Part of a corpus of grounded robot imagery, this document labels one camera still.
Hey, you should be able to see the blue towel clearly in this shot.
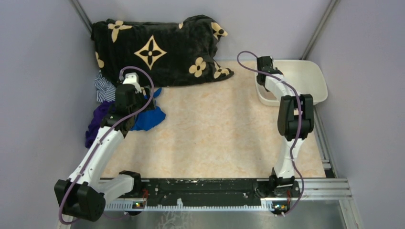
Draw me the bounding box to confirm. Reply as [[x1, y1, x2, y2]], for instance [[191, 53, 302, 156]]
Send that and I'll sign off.
[[130, 88, 166, 131]]

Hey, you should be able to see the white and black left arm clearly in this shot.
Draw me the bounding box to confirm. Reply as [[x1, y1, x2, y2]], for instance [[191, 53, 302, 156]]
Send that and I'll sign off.
[[54, 66, 155, 225]]

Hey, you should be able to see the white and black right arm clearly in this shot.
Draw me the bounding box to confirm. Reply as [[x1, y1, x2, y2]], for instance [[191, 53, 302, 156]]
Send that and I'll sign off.
[[256, 56, 314, 197]]

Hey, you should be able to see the blue white striped cloth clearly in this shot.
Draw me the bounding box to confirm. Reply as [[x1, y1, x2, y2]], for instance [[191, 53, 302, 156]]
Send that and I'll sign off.
[[94, 71, 116, 103]]

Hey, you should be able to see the purple towel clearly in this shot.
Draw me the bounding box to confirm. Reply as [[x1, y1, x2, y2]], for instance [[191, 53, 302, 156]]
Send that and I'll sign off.
[[85, 101, 115, 149]]

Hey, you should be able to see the white plastic basin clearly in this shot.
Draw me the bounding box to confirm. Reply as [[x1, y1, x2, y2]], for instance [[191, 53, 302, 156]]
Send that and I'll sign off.
[[273, 60, 328, 105]]

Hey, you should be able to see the black floral blanket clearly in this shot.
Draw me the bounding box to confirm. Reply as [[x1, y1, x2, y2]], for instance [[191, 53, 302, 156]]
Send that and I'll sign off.
[[91, 15, 234, 87]]

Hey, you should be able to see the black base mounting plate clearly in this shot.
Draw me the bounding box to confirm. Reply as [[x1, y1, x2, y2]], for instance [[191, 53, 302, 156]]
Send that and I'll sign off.
[[122, 178, 300, 207]]

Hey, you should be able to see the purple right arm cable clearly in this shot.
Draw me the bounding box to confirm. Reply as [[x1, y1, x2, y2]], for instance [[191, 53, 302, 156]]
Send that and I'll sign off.
[[236, 51, 305, 218]]

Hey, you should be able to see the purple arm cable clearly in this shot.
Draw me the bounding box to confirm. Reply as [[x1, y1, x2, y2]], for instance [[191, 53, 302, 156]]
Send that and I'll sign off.
[[236, 51, 305, 218], [58, 66, 156, 226]]

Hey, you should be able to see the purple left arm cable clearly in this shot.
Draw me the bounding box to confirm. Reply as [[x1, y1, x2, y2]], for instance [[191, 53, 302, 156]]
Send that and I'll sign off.
[[58, 66, 156, 226]]

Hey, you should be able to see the aluminium frame rail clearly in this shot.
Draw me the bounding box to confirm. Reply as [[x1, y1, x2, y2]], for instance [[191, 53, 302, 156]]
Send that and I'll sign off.
[[57, 177, 362, 229]]

